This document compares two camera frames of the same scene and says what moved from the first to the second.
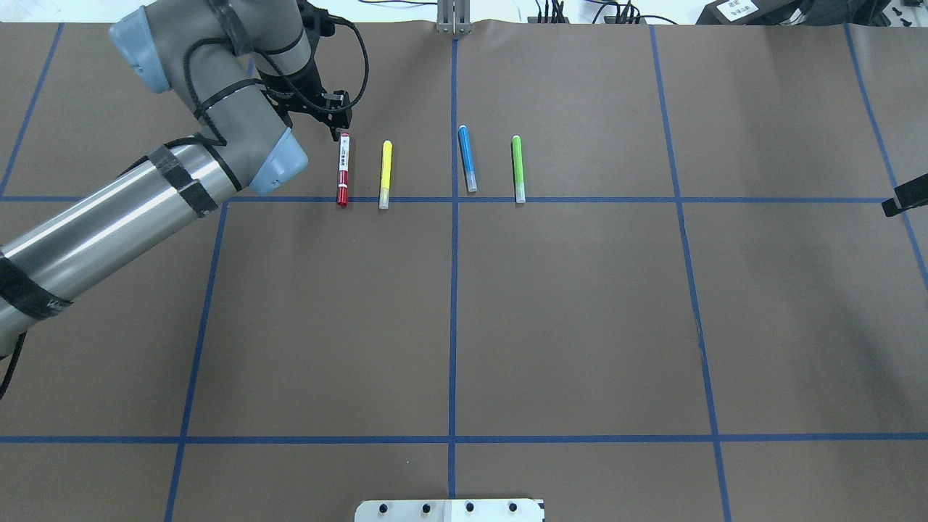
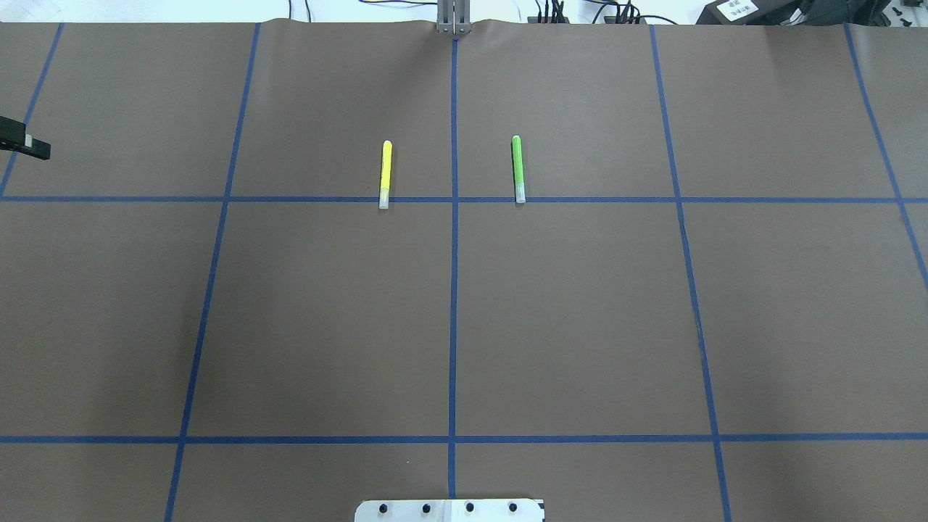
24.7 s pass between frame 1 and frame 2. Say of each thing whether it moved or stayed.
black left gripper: moved
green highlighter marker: stayed
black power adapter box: stayed
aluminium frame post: stayed
